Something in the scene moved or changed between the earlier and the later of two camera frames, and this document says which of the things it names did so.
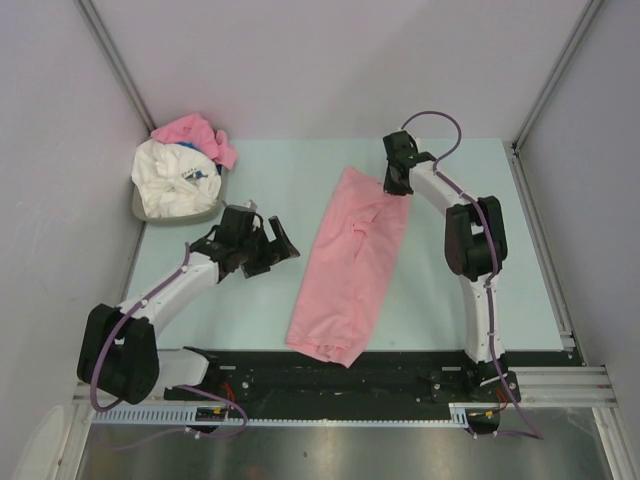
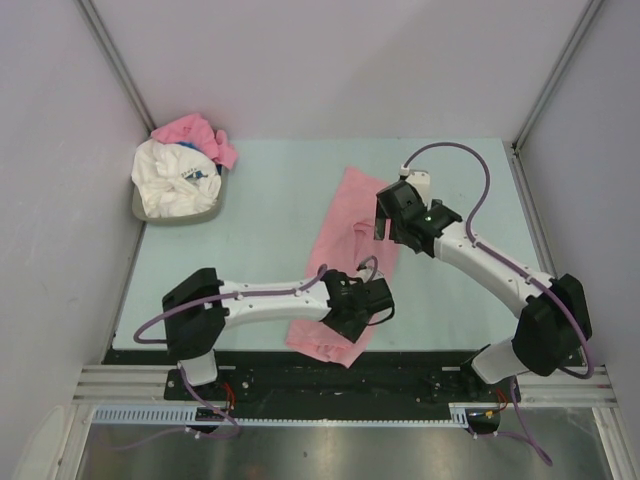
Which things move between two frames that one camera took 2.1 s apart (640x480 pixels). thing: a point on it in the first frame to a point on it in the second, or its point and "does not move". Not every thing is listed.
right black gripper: x=390 y=187 to x=380 y=228
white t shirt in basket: x=173 y=181 does not move
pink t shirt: x=351 y=268 does not move
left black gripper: x=263 y=264 to x=352 y=330
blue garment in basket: x=189 y=145 does not move
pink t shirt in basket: x=194 y=131 does not move
